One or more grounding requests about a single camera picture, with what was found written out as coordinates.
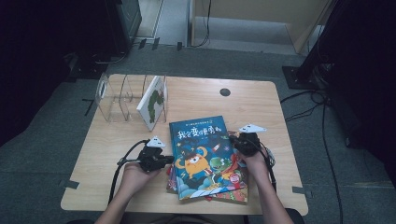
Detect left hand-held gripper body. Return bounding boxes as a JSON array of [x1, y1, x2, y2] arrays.
[[136, 135, 166, 173]]

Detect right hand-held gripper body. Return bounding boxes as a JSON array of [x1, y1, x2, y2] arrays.
[[237, 123, 267, 156]]

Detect dark blue monster picture book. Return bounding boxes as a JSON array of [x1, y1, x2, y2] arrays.
[[168, 115, 249, 201]]

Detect light blue animals picture book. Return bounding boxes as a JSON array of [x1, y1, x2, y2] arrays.
[[166, 130, 249, 205]]

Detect white caterpillar picture book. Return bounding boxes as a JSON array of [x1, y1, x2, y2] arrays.
[[135, 75, 166, 132]]

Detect clear acrylic book rack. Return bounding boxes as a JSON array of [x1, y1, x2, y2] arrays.
[[94, 73, 170, 124]]

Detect person's right hand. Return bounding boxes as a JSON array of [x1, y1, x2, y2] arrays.
[[241, 146, 270, 181]]

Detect person's left hand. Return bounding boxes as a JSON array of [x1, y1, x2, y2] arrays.
[[120, 161, 162, 195]]

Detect black cross tape mark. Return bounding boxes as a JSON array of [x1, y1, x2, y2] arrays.
[[81, 97, 96, 117]]

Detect black metal stand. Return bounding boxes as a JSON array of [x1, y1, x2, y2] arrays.
[[281, 0, 344, 91]]

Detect black curtain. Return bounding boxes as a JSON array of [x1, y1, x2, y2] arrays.
[[323, 0, 396, 188], [0, 0, 111, 147]]

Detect dark computer tower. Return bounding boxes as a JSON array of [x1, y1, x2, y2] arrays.
[[106, 0, 143, 54]]

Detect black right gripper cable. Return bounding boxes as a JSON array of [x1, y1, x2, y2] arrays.
[[258, 141, 278, 193]]

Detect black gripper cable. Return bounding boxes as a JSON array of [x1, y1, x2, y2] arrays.
[[107, 139, 150, 205], [258, 141, 278, 193]]

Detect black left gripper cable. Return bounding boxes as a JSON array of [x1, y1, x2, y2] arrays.
[[107, 139, 150, 205]]

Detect black hanging cable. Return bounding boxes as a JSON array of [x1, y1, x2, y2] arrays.
[[191, 0, 213, 49]]

